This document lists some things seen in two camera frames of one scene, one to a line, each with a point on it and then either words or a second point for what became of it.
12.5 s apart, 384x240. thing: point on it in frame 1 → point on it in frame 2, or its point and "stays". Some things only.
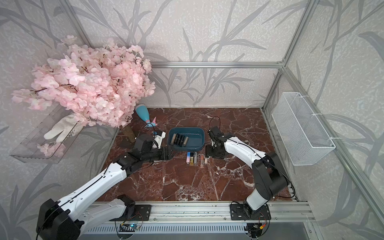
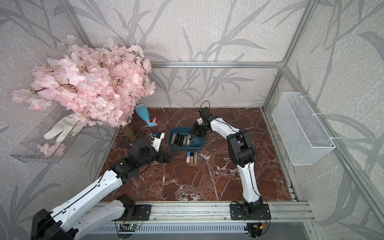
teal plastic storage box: (196, 141) stays
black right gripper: (208, 153) → (195, 132)
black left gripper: (163, 157) stays
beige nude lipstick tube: (173, 139) stays
